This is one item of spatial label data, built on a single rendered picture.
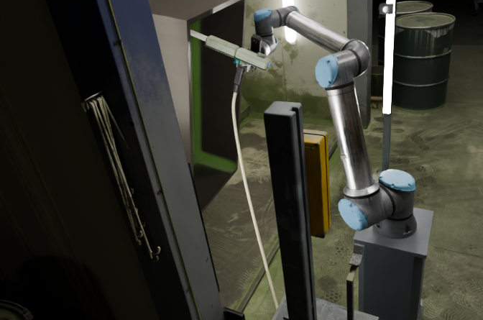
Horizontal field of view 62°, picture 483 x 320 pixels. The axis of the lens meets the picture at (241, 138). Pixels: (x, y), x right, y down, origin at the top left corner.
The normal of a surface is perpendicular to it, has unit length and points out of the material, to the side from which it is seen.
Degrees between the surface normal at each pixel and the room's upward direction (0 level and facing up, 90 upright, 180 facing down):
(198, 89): 90
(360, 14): 90
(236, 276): 0
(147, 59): 90
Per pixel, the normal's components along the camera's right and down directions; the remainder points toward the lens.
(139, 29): 0.88, 0.11
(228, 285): -0.14, -0.87
